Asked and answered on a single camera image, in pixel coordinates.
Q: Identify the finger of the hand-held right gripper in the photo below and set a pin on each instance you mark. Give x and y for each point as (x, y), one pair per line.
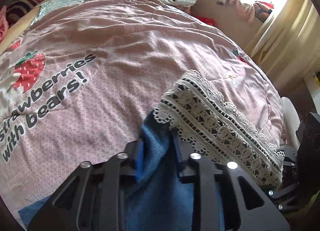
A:
(290, 157)
(282, 196)

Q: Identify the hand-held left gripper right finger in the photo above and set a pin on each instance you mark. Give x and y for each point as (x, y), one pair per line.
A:
(200, 171)

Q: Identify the white plastic object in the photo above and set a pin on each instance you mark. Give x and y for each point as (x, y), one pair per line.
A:
(288, 120)

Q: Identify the bright red garment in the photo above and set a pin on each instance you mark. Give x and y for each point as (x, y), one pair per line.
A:
(207, 21)

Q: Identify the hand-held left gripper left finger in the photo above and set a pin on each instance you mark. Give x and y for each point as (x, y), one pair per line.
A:
(130, 155)

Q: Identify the striped purple pillow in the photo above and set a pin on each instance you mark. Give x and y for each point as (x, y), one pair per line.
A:
(22, 8)

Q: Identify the coral pink blanket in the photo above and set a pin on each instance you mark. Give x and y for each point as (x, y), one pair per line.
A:
(2, 25)

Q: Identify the pink strawberry printed quilt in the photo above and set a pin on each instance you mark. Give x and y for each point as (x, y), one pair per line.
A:
(112, 45)

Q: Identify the cream curtain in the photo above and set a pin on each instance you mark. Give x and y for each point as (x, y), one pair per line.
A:
(287, 45)

